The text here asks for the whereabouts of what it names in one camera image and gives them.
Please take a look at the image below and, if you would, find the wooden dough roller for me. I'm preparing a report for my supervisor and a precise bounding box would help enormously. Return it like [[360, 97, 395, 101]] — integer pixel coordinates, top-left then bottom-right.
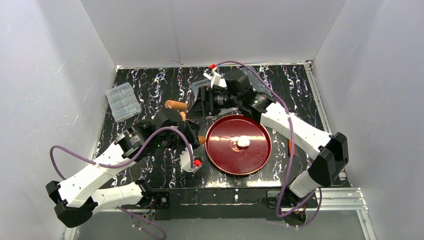
[[165, 100, 206, 145]]

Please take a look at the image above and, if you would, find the white dough ball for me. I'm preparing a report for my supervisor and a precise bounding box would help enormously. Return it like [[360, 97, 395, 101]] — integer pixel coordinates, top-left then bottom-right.
[[236, 135, 251, 148]]

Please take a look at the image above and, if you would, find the round red tray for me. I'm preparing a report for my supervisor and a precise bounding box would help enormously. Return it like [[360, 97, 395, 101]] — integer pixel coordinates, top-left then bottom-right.
[[205, 114, 272, 176]]

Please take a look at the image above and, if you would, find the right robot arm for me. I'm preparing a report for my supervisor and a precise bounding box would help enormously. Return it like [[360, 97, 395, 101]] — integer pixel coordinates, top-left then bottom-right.
[[186, 68, 349, 198]]

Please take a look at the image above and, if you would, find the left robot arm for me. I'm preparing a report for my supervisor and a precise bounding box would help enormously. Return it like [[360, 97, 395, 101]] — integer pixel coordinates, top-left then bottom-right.
[[45, 108, 202, 228]]

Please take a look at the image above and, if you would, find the clear plastic tray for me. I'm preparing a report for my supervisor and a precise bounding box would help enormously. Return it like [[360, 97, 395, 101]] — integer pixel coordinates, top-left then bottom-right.
[[190, 66, 272, 98]]

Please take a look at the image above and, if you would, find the clear compartment screw box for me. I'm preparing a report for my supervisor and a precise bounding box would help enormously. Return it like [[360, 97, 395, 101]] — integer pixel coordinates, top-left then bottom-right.
[[105, 82, 141, 123]]

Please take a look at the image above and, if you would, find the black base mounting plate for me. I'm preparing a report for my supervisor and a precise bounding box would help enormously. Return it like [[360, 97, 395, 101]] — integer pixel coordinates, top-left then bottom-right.
[[120, 187, 324, 222]]

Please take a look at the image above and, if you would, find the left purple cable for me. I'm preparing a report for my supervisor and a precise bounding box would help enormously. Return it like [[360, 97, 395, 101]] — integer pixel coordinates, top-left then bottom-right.
[[49, 126, 200, 240]]

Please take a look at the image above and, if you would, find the purple cable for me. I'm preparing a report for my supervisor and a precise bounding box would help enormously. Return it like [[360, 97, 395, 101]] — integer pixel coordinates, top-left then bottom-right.
[[49, 126, 200, 240], [213, 60, 323, 229]]

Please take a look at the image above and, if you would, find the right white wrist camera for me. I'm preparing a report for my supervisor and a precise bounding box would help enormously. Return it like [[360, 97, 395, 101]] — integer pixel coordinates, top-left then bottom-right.
[[203, 64, 221, 88]]

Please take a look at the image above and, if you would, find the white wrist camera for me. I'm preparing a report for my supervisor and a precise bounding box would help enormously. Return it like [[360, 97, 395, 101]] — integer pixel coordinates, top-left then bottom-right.
[[203, 64, 221, 88], [180, 146, 203, 173]]

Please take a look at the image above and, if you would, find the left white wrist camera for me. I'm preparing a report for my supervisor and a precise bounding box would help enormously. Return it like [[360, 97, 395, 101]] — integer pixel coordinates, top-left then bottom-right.
[[180, 146, 203, 173]]

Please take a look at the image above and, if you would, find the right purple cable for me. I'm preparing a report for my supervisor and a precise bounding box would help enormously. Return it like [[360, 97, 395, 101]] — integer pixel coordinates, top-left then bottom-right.
[[213, 60, 323, 229]]

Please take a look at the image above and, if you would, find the aluminium frame rail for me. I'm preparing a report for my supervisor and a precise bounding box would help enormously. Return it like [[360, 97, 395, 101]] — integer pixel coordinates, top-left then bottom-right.
[[315, 187, 368, 211]]

